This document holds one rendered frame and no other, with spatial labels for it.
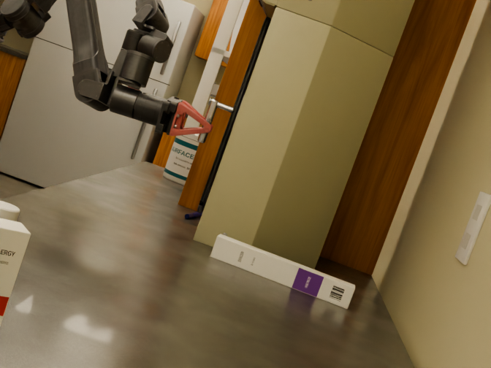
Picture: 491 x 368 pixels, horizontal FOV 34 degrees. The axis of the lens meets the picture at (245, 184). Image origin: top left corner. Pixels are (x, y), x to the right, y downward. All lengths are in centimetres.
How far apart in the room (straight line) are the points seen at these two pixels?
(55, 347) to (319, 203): 93
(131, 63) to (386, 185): 68
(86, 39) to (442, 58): 81
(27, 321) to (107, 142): 577
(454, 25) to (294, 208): 62
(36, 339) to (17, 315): 6
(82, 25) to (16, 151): 513
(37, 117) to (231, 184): 526
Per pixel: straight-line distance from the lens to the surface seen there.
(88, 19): 172
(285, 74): 155
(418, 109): 193
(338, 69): 159
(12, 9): 234
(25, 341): 81
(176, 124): 160
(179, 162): 232
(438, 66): 194
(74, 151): 667
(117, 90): 162
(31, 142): 678
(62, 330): 87
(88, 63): 167
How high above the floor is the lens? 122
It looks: 5 degrees down
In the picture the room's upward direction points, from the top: 20 degrees clockwise
